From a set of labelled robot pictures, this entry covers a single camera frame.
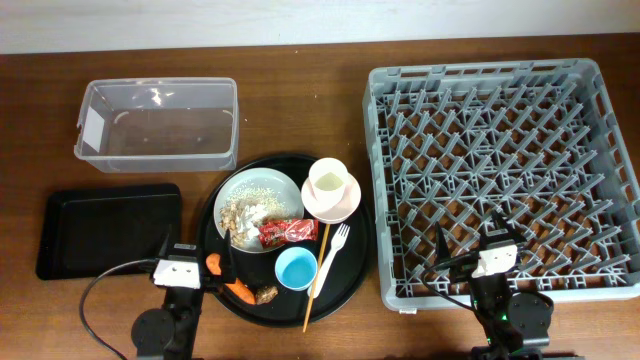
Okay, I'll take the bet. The white tissue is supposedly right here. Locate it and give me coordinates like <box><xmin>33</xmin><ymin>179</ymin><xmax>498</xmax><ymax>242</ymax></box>
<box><xmin>236</xmin><ymin>204</ymin><xmax>268</xmax><ymax>239</ymax></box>

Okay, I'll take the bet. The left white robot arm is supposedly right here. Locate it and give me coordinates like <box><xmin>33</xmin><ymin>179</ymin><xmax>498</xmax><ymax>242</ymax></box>
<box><xmin>131</xmin><ymin>234</ymin><xmax>236</xmax><ymax>359</ymax></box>

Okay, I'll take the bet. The blue plastic cup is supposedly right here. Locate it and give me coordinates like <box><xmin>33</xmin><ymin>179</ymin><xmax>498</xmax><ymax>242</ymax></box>
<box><xmin>274</xmin><ymin>247</ymin><xmax>318</xmax><ymax>291</ymax></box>

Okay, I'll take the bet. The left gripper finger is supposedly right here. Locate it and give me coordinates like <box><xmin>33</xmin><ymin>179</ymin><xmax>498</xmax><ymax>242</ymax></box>
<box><xmin>220</xmin><ymin>230</ymin><xmax>237</xmax><ymax>283</ymax></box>
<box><xmin>157</xmin><ymin>227</ymin><xmax>171</xmax><ymax>259</ymax></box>

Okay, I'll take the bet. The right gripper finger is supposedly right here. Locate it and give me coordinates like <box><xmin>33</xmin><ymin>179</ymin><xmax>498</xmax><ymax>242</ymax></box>
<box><xmin>434</xmin><ymin>223</ymin><xmax>451</xmax><ymax>270</ymax></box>
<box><xmin>479</xmin><ymin>210</ymin><xmax>526</xmax><ymax>249</ymax></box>

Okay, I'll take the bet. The pink saucer plate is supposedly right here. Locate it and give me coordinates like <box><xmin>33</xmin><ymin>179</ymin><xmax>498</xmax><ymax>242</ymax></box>
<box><xmin>301</xmin><ymin>174</ymin><xmax>362</xmax><ymax>224</ymax></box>

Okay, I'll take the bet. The white plastic fork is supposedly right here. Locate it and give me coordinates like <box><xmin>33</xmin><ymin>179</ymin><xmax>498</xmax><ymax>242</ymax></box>
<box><xmin>314</xmin><ymin>224</ymin><xmax>350</xmax><ymax>298</ymax></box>

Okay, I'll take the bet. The grey plate with food scraps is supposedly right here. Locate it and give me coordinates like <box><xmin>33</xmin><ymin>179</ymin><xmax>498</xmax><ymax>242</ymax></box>
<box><xmin>213</xmin><ymin>167</ymin><xmax>304</xmax><ymax>254</ymax></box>

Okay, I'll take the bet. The orange carrot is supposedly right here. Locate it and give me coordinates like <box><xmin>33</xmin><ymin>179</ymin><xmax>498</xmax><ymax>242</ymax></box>
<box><xmin>206</xmin><ymin>253</ymin><xmax>256</xmax><ymax>305</ymax></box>

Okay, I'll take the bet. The grey dishwasher rack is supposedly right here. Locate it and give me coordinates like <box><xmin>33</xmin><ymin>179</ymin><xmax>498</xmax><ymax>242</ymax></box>
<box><xmin>363</xmin><ymin>59</ymin><xmax>639</xmax><ymax>313</ymax></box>

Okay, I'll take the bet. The wooden chopstick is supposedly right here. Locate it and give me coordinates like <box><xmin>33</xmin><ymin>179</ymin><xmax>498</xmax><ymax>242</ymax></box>
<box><xmin>302</xmin><ymin>224</ymin><xmax>331</xmax><ymax>334</ymax></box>

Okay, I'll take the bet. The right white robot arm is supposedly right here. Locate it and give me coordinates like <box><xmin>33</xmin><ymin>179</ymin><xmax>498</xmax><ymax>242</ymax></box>
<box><xmin>433</xmin><ymin>211</ymin><xmax>554</xmax><ymax>360</ymax></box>

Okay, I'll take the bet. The round black serving tray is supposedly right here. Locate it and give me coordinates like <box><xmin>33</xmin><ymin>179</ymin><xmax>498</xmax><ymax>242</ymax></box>
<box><xmin>213</xmin><ymin>153</ymin><xmax>376</xmax><ymax>327</ymax></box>

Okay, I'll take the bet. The red snack wrapper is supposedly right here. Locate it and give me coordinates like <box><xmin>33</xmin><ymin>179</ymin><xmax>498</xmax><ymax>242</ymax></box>
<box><xmin>258</xmin><ymin>219</ymin><xmax>319</xmax><ymax>248</ymax></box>

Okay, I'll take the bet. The brown food chunk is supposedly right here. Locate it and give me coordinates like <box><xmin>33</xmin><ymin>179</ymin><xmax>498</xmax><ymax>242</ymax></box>
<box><xmin>255</xmin><ymin>285</ymin><xmax>279</xmax><ymax>305</ymax></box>

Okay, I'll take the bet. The black rectangular tray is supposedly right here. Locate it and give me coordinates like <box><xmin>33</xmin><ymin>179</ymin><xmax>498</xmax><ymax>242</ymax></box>
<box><xmin>35</xmin><ymin>183</ymin><xmax>182</xmax><ymax>280</ymax></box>

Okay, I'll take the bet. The clear plastic bin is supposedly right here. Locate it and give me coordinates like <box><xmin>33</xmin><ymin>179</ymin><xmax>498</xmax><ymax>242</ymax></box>
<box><xmin>74</xmin><ymin>77</ymin><xmax>239</xmax><ymax>173</ymax></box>

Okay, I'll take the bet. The cream plastic cup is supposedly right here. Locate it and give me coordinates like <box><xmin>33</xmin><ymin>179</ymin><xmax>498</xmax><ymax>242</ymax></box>
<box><xmin>309</xmin><ymin>157</ymin><xmax>349</xmax><ymax>208</ymax></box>

